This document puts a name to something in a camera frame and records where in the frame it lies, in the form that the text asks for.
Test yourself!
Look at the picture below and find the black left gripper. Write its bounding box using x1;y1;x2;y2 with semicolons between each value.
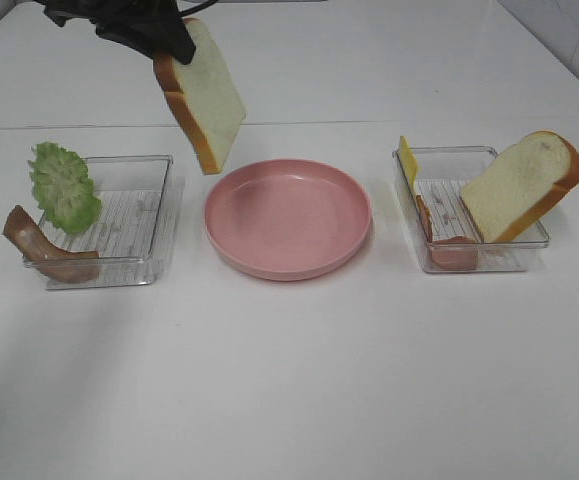
40;0;196;65

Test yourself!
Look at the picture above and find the bread slice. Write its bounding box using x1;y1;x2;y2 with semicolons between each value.
153;18;246;175

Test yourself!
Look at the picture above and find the green lettuce leaf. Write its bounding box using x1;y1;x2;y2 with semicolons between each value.
28;142;102;235

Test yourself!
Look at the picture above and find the bacon strip tray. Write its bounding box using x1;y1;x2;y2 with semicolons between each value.
2;205;100;284
415;195;478;272

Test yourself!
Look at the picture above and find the yellow cheese slice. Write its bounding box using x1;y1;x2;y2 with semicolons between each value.
397;135;420;210

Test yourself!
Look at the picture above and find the clear plastic tray left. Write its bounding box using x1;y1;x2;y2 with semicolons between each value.
23;155;185;290

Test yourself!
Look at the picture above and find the clear plastic tray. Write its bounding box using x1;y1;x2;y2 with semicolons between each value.
392;146;550;274
23;155;185;290

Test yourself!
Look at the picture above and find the pink round plate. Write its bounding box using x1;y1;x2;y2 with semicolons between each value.
204;159;372;281

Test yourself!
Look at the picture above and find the clear plastic tray right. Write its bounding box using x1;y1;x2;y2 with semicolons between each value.
392;146;550;274

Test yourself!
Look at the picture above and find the bread slice right tray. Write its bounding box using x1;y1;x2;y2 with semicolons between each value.
460;130;579;243

